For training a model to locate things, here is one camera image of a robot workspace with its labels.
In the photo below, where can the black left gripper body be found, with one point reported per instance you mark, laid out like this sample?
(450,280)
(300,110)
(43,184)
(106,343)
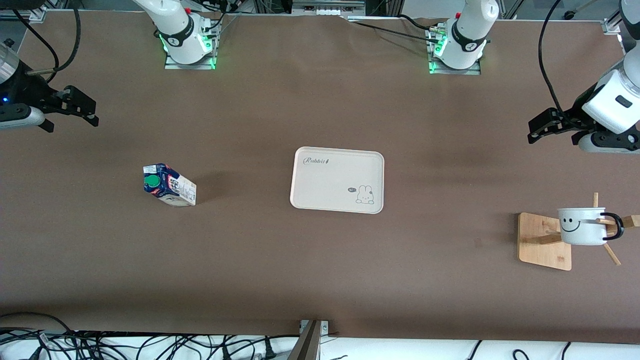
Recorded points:
(575,114)

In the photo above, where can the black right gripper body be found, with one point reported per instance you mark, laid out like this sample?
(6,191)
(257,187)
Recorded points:
(31,91)

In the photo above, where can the blue milk carton green cap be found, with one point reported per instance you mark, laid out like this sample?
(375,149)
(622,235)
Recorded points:
(177,192)

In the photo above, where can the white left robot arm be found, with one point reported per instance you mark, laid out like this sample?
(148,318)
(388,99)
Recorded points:
(470,35)

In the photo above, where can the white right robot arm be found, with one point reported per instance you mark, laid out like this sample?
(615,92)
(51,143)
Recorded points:
(181,35)

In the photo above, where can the wooden cup rack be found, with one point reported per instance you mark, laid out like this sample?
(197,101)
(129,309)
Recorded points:
(537,250)

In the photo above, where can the beige rabbit print tray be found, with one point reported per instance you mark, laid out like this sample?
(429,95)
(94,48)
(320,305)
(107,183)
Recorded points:
(330,175)

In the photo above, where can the white power strip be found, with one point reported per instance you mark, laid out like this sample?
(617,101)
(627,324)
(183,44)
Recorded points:
(328,10)

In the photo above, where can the black power plug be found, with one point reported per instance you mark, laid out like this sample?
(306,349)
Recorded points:
(270,350)

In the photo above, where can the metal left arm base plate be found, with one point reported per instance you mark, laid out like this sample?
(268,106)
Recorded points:
(475,71)

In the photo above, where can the aluminium corner bracket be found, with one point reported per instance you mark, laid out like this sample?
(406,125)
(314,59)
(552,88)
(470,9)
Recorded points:
(610,26)

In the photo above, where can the metal post with bracket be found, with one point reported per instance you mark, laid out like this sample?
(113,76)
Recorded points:
(309,345)

